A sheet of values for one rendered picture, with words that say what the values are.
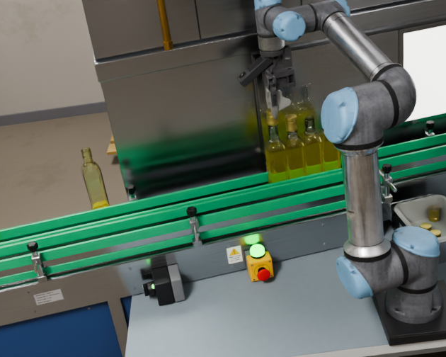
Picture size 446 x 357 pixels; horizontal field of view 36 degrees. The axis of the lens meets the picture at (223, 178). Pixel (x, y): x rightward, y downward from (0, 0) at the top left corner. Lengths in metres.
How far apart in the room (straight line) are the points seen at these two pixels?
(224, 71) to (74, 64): 3.19
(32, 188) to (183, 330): 2.69
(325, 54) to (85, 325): 1.12
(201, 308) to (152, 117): 0.61
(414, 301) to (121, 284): 0.85
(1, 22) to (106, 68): 3.22
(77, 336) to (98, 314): 0.10
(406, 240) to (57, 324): 1.08
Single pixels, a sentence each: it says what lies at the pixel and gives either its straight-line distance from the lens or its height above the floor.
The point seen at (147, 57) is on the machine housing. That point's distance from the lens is 2.10.
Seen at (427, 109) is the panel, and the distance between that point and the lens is 2.45.
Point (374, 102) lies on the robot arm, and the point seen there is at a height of 1.40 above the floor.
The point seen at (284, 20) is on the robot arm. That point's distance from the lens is 1.85.
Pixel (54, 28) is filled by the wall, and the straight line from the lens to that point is 5.22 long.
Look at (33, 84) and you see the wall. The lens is 5.40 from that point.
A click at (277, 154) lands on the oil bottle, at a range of 2.13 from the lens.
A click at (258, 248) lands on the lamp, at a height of 0.85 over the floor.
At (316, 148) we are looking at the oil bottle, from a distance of 2.16.
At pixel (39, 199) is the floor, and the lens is 4.39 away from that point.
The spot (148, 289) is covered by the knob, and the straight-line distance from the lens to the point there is 2.07.
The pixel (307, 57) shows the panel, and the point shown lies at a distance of 2.20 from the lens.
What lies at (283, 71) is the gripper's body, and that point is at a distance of 2.02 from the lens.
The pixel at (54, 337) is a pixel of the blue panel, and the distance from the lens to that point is 2.26.
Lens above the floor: 2.07
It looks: 30 degrees down
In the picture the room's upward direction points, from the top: 8 degrees counter-clockwise
